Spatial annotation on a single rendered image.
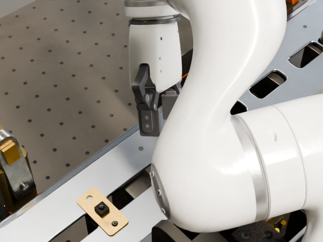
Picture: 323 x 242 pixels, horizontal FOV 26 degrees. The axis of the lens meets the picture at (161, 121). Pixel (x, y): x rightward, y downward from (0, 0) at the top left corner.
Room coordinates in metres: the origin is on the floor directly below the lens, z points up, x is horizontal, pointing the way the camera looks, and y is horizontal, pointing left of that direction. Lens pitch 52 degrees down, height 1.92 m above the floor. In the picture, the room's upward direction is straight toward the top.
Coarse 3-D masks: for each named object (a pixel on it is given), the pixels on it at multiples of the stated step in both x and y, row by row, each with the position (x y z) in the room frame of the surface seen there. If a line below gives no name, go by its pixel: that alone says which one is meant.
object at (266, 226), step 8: (248, 224) 0.46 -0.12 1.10; (256, 224) 0.46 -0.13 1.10; (264, 224) 0.46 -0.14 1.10; (240, 232) 0.45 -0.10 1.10; (248, 232) 0.45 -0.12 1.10; (256, 232) 0.45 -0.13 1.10; (264, 232) 0.45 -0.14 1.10; (272, 232) 0.45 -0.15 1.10; (232, 240) 0.44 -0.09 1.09; (240, 240) 0.43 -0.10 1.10; (248, 240) 0.43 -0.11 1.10; (256, 240) 0.43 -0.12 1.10; (264, 240) 0.43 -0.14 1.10; (272, 240) 0.43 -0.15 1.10; (280, 240) 0.44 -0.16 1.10
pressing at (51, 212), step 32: (320, 0) 1.00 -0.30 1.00; (288, 32) 0.91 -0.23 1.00; (320, 32) 0.91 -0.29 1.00; (288, 64) 0.83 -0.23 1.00; (320, 64) 0.83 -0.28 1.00; (288, 96) 0.76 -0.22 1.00; (96, 160) 0.63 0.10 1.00; (128, 160) 0.63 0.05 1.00; (64, 192) 0.57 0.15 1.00; (0, 224) 0.52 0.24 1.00; (32, 224) 0.51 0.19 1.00; (64, 224) 0.51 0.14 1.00; (128, 224) 0.51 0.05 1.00
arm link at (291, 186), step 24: (312, 96) 0.41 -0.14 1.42; (264, 120) 0.38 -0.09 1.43; (288, 120) 0.37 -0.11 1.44; (312, 120) 0.37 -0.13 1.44; (264, 144) 0.35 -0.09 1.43; (288, 144) 0.35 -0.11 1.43; (312, 144) 0.35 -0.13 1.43; (264, 168) 0.33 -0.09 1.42; (288, 168) 0.33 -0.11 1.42; (312, 168) 0.34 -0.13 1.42; (288, 192) 0.32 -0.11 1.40; (312, 192) 0.32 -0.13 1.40; (312, 216) 0.32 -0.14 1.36; (312, 240) 0.30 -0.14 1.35
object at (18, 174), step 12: (0, 132) 0.61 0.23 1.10; (0, 144) 0.59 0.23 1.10; (12, 144) 0.60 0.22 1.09; (0, 156) 0.58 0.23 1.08; (12, 156) 0.59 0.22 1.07; (0, 168) 0.58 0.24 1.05; (12, 168) 0.58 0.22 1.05; (24, 168) 0.59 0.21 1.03; (12, 180) 0.57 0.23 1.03; (24, 180) 0.58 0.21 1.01; (12, 192) 0.57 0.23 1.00; (24, 192) 0.58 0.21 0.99
